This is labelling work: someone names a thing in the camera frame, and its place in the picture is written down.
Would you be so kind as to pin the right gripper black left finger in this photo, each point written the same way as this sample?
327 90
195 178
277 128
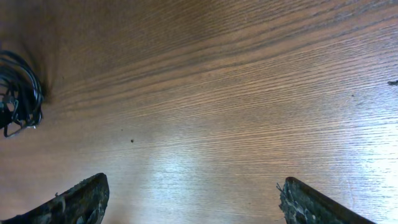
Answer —
85 202

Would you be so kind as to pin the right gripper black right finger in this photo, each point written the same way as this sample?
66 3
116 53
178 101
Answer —
302 204

